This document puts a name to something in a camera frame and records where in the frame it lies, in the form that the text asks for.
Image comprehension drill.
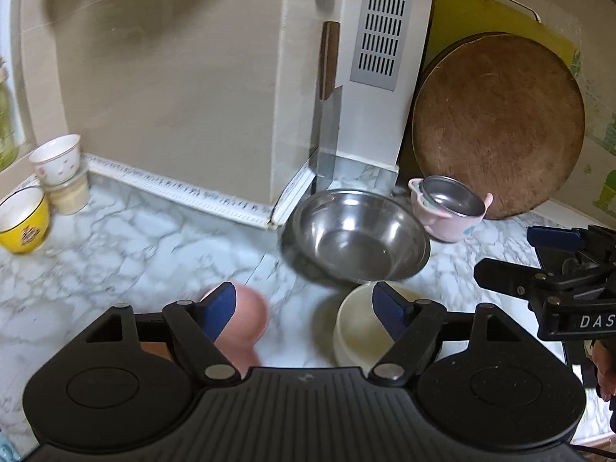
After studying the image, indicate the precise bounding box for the cleaver with wooden handle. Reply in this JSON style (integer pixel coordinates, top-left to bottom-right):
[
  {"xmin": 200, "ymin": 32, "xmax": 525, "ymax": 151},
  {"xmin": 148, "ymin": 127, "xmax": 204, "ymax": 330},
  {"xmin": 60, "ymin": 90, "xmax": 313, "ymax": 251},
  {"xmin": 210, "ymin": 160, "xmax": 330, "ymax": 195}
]
[{"xmin": 315, "ymin": 20, "xmax": 344, "ymax": 191}]

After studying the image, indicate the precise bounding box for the yellow patterned cup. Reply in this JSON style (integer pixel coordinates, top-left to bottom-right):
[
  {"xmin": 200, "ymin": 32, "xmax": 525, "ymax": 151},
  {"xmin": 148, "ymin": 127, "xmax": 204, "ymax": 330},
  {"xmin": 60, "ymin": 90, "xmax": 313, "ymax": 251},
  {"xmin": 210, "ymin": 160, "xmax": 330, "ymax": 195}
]
[{"xmin": 0, "ymin": 186, "xmax": 51, "ymax": 255}]

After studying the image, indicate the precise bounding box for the grey vent grille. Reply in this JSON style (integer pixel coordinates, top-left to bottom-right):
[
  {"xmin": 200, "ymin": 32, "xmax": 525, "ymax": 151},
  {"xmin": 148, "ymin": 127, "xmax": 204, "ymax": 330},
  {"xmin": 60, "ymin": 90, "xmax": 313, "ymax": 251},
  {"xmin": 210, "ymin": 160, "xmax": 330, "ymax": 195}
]
[{"xmin": 350, "ymin": 0, "xmax": 414, "ymax": 90}]

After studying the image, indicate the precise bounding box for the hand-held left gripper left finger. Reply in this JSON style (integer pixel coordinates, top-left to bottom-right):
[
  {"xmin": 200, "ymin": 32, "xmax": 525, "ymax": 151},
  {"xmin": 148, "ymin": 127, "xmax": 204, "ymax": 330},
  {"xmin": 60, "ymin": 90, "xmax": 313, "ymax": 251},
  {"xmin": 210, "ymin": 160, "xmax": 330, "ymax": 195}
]
[{"xmin": 85, "ymin": 281, "xmax": 242, "ymax": 387}]

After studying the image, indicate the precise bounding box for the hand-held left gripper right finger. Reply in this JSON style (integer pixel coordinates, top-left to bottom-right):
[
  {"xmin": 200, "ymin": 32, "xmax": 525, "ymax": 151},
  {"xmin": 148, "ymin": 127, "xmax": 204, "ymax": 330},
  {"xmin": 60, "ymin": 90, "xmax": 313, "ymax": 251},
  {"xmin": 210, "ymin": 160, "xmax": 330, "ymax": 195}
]
[{"xmin": 366, "ymin": 280, "xmax": 519, "ymax": 387}]

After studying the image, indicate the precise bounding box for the patterned sealing tape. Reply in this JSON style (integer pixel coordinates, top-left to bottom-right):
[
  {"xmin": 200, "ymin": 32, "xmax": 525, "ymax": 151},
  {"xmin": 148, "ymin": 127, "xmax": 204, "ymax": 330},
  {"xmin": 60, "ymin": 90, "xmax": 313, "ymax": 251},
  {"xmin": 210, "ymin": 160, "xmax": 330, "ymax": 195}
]
[{"xmin": 84, "ymin": 153, "xmax": 319, "ymax": 230}]

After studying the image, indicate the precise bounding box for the yellow plastic cutting board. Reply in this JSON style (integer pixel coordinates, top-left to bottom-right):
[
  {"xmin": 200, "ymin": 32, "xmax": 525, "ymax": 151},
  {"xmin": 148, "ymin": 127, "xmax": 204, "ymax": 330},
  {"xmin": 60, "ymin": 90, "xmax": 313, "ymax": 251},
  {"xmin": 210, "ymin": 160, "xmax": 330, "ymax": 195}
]
[{"xmin": 426, "ymin": 0, "xmax": 576, "ymax": 74}]

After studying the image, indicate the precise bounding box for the large stainless steel bowl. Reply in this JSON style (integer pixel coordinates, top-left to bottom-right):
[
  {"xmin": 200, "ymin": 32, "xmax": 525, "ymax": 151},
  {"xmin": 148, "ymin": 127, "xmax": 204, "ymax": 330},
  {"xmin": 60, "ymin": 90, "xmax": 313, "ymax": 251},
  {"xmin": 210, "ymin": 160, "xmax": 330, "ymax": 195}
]
[{"xmin": 289, "ymin": 189, "xmax": 431, "ymax": 284}]

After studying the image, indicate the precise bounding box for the white patterned teacup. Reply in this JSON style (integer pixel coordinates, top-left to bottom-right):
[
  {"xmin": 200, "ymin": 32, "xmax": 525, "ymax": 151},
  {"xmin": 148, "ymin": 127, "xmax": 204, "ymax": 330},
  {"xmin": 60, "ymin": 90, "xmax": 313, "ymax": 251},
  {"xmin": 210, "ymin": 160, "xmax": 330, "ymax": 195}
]
[{"xmin": 29, "ymin": 134, "xmax": 82, "ymax": 186}]

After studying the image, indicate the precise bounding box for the cream ceramic bowl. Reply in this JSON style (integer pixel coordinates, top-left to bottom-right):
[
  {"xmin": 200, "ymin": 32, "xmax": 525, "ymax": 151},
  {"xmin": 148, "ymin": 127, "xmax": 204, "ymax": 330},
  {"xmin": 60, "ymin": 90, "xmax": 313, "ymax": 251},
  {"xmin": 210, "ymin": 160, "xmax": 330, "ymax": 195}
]
[{"xmin": 333, "ymin": 282, "xmax": 435, "ymax": 372}]

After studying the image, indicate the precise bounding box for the pink child bowl steel insert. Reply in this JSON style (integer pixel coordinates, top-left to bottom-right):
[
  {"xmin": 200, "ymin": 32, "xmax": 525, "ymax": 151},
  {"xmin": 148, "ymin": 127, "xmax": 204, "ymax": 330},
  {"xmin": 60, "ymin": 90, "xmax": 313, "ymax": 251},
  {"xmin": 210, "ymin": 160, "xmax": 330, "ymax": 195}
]
[{"xmin": 408, "ymin": 175, "xmax": 494, "ymax": 243}]

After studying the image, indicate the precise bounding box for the person's right hand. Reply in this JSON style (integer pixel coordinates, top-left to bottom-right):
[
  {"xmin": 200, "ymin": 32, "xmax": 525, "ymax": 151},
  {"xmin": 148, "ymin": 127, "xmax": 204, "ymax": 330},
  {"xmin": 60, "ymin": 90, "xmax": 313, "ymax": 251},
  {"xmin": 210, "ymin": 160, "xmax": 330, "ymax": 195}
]
[{"xmin": 595, "ymin": 339, "xmax": 616, "ymax": 403}]

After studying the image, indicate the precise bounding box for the pink mouse-shaped plate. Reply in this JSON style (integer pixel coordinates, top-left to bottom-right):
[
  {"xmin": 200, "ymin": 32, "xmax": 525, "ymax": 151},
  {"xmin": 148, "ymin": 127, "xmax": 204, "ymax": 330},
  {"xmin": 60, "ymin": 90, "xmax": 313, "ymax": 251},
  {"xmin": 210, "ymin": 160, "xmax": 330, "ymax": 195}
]
[{"xmin": 137, "ymin": 282, "xmax": 270, "ymax": 370}]

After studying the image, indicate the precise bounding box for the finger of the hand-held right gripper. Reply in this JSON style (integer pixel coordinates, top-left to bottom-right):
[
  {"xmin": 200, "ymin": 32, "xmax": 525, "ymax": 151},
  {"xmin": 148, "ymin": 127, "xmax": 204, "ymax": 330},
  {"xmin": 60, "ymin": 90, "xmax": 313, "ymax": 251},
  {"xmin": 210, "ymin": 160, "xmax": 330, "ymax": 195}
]
[
  {"xmin": 526, "ymin": 225, "xmax": 598, "ymax": 263},
  {"xmin": 474, "ymin": 258, "xmax": 569, "ymax": 307}
]

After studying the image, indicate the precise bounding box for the round wooden cutting board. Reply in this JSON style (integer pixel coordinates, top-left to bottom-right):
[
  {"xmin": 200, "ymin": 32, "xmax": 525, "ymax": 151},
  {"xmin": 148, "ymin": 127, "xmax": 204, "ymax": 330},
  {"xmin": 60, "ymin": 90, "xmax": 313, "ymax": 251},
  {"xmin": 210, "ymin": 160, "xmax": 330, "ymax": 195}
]
[{"xmin": 411, "ymin": 32, "xmax": 586, "ymax": 221}]

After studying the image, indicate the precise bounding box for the small beige cup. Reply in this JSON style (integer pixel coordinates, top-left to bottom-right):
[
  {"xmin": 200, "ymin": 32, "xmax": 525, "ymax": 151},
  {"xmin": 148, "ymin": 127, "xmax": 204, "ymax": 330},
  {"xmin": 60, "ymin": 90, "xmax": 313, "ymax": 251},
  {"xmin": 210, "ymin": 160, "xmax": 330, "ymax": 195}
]
[{"xmin": 45, "ymin": 164, "xmax": 91, "ymax": 216}]

